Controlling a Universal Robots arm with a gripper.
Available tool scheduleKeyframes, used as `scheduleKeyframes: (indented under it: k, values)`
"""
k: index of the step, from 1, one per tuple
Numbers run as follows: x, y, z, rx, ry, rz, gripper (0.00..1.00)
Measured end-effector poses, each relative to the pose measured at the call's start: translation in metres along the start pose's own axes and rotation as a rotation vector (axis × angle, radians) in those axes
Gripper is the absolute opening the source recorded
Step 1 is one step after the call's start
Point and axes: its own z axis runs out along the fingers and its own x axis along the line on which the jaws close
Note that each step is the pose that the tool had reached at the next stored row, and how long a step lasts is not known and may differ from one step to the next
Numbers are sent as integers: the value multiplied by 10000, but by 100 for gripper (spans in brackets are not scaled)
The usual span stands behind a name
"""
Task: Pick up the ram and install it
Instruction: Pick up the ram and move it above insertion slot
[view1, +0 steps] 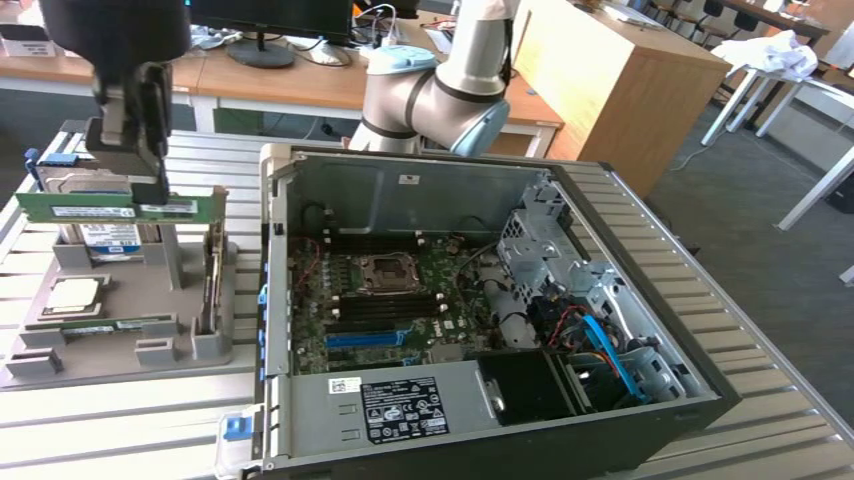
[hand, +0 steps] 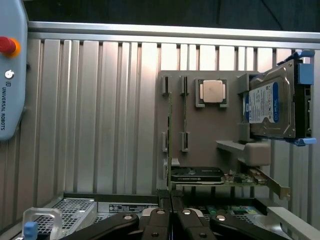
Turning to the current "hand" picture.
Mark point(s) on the grey teach pendant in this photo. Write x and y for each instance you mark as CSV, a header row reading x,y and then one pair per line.
x,y
11,72

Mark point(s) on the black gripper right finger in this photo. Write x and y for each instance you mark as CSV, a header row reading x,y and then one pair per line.
x,y
190,223

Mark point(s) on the open PC case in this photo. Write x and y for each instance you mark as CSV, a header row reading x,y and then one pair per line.
x,y
175,215

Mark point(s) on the silver CPU chip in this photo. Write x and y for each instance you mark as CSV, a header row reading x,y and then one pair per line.
x,y
212,91

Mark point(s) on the black graphics card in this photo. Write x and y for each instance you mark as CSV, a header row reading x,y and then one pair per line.
x,y
212,176

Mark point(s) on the hard disk in blue caddy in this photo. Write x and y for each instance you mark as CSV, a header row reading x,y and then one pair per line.
x,y
277,102

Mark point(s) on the grey parts rack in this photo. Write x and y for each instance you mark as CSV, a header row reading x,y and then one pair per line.
x,y
210,135

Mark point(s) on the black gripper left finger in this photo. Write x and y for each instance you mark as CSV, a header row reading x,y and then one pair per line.
x,y
155,222

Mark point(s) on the clear plastic bracket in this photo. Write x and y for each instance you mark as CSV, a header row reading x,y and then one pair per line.
x,y
41,222

